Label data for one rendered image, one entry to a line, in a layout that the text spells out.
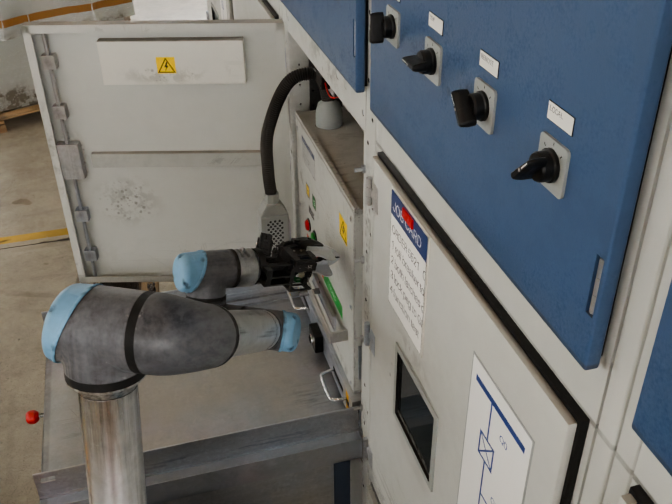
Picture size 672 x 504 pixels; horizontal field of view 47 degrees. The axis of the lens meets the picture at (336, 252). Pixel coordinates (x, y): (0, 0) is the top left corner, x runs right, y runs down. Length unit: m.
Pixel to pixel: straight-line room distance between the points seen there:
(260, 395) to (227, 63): 0.80
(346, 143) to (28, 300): 2.40
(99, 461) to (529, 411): 0.65
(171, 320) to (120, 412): 0.18
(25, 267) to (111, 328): 3.03
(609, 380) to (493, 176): 0.24
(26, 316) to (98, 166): 1.70
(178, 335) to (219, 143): 1.07
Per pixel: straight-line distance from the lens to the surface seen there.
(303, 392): 1.87
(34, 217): 4.53
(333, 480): 1.87
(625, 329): 0.72
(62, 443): 1.87
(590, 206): 0.69
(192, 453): 1.72
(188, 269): 1.44
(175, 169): 2.13
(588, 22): 0.67
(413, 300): 1.15
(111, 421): 1.19
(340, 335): 1.70
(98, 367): 1.13
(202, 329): 1.09
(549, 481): 0.88
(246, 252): 1.51
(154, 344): 1.07
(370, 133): 1.32
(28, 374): 3.44
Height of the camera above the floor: 2.13
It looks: 33 degrees down
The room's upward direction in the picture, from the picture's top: 1 degrees counter-clockwise
